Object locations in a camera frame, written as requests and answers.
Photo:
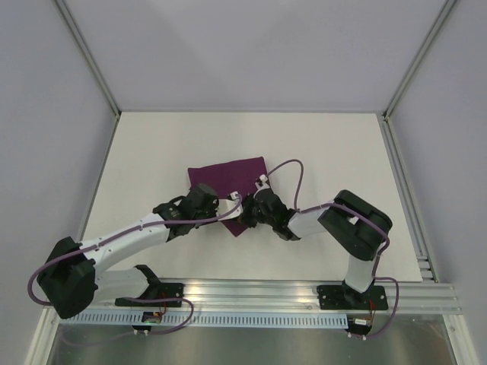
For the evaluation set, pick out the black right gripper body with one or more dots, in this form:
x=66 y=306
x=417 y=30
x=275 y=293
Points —
x=257 y=207

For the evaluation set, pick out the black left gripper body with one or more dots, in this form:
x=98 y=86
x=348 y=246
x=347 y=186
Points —
x=209 y=214

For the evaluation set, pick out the purple cloth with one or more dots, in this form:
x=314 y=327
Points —
x=235 y=176

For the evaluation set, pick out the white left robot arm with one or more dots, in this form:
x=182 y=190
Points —
x=79 y=274

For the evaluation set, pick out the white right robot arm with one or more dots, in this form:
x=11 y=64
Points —
x=360 y=228

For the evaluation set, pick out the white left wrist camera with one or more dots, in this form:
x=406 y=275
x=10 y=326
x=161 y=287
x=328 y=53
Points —
x=230 y=207

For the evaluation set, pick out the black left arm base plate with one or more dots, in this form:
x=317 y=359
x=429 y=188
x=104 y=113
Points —
x=164 y=295

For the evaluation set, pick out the aluminium front rail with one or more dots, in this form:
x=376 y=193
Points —
x=424 y=297

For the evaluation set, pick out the slotted cable duct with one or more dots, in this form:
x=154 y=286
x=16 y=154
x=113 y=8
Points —
x=211 y=319

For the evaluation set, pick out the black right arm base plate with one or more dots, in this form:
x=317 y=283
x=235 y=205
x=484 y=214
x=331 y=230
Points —
x=342 y=297

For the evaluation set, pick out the left aluminium frame post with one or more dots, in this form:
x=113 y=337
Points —
x=81 y=43

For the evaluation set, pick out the aluminium frame post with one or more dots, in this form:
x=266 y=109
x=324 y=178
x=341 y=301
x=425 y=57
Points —
x=81 y=43
x=434 y=31

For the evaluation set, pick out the right aluminium frame post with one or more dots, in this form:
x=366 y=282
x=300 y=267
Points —
x=434 y=31

